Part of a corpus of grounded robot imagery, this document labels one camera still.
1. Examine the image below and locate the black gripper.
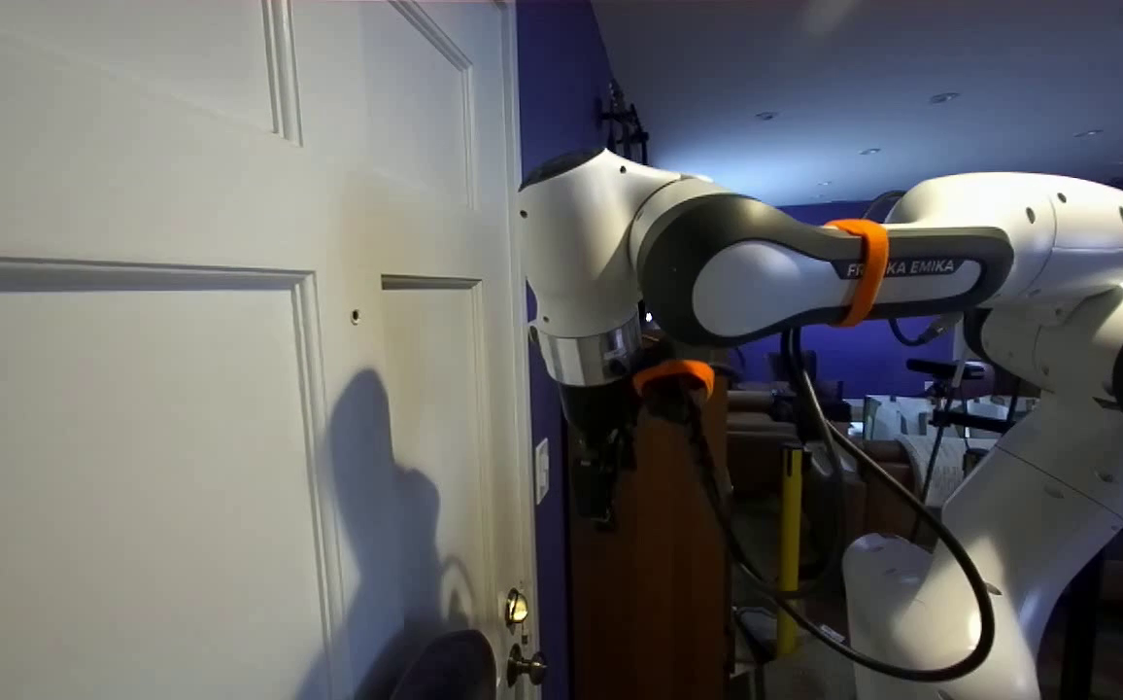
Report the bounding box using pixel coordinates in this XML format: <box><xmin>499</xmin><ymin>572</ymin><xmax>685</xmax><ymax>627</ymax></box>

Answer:
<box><xmin>560</xmin><ymin>373</ymin><xmax>652</xmax><ymax>528</ymax></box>

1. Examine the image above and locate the dark wooden cabinet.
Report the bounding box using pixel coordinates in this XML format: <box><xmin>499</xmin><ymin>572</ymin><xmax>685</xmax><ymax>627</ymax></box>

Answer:
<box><xmin>564</xmin><ymin>373</ymin><xmax>735</xmax><ymax>700</ymax></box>

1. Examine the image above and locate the bronze door knob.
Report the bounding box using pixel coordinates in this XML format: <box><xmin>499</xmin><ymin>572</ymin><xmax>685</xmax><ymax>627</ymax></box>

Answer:
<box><xmin>500</xmin><ymin>637</ymin><xmax>547</xmax><ymax>693</ymax></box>

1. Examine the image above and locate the white panel door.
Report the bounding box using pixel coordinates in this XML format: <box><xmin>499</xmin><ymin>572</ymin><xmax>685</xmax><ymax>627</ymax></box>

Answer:
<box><xmin>0</xmin><ymin>0</ymin><xmax>544</xmax><ymax>700</ymax></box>

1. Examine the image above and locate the yellow pole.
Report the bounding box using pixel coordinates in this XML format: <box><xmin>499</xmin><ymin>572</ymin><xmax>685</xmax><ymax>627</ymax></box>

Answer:
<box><xmin>776</xmin><ymin>441</ymin><xmax>807</xmax><ymax>657</ymax></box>

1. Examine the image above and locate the orange gripper cable strap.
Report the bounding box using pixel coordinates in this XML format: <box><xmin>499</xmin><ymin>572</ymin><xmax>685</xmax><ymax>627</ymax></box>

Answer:
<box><xmin>631</xmin><ymin>358</ymin><xmax>722</xmax><ymax>399</ymax></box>

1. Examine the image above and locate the orange forearm velcro strap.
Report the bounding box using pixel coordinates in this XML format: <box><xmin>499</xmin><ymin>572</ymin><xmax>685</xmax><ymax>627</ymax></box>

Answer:
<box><xmin>824</xmin><ymin>215</ymin><xmax>895</xmax><ymax>330</ymax></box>

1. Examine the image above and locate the black metal wall ornament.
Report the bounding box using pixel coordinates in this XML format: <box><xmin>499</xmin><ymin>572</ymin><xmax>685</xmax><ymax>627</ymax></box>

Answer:
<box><xmin>596</xmin><ymin>77</ymin><xmax>652</xmax><ymax>167</ymax></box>

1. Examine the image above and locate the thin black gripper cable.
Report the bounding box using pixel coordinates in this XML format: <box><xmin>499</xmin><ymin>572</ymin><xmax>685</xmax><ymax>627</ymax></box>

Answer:
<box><xmin>674</xmin><ymin>373</ymin><xmax>1000</xmax><ymax>685</ymax></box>

